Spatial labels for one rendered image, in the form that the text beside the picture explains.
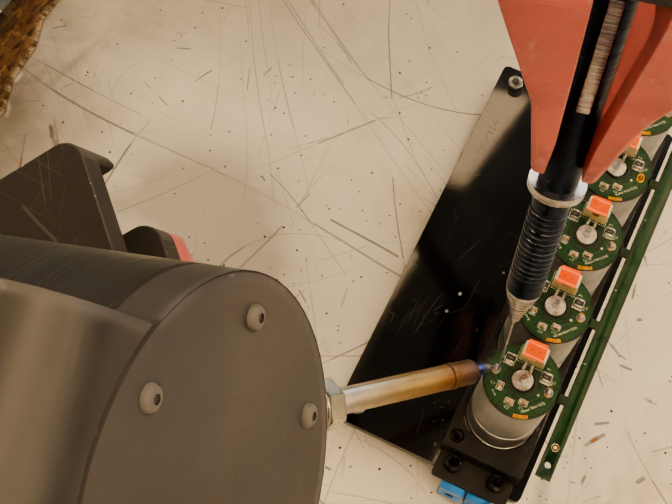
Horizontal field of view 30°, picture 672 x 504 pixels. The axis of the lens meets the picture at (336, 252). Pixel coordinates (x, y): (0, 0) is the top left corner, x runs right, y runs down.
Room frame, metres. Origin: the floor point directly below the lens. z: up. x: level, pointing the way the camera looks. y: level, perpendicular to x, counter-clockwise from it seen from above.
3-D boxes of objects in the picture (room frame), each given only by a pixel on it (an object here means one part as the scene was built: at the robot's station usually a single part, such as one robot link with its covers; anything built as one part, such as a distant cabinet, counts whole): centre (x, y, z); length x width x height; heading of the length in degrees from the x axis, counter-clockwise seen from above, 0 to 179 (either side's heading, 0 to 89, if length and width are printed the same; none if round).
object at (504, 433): (0.12, -0.06, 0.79); 0.02 x 0.02 x 0.05
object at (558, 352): (0.14, -0.07, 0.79); 0.02 x 0.02 x 0.05
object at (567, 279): (0.15, -0.08, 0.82); 0.01 x 0.01 x 0.01; 69
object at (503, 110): (0.18, -0.07, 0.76); 0.16 x 0.07 x 0.01; 159
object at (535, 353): (0.12, -0.07, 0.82); 0.01 x 0.01 x 0.01; 69
